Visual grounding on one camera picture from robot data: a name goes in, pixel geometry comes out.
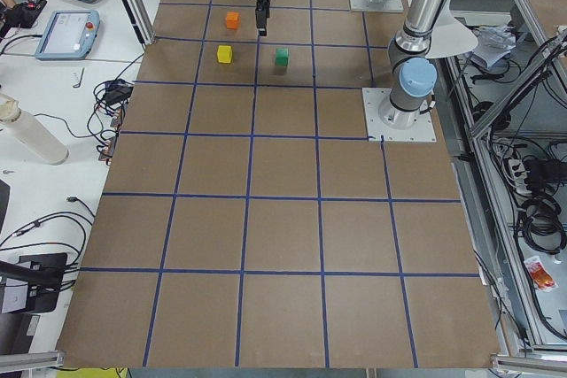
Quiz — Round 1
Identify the lower teach pendant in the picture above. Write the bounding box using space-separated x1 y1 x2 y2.
35 10 100 60

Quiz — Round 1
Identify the yellow wooden block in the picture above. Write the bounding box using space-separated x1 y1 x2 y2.
216 45 233 64

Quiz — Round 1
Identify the black monitor stand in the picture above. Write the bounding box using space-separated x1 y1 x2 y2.
1 253 67 314

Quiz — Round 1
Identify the white cylindrical bottle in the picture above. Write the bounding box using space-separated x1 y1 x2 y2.
1 94 69 165

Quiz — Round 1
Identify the black coiled cable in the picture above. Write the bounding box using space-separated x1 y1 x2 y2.
516 196 567 256

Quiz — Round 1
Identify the orange wooden block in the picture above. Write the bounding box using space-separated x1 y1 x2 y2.
225 11 240 30

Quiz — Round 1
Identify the metal hex key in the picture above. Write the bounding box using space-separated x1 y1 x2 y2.
73 67 85 89

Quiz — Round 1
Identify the red snack packet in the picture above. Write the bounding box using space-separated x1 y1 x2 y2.
524 256 556 291

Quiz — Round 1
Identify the green wooden block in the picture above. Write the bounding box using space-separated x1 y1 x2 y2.
275 48 290 67

